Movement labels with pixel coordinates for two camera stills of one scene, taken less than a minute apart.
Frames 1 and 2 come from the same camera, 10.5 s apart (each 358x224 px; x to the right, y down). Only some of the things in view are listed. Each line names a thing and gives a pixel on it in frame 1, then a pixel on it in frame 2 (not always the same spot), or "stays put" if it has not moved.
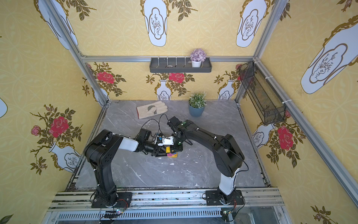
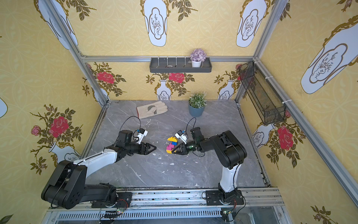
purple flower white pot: (197, 56) stays put
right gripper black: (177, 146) → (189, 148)
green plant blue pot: (197, 102) stays put
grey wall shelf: (178, 65) stays put
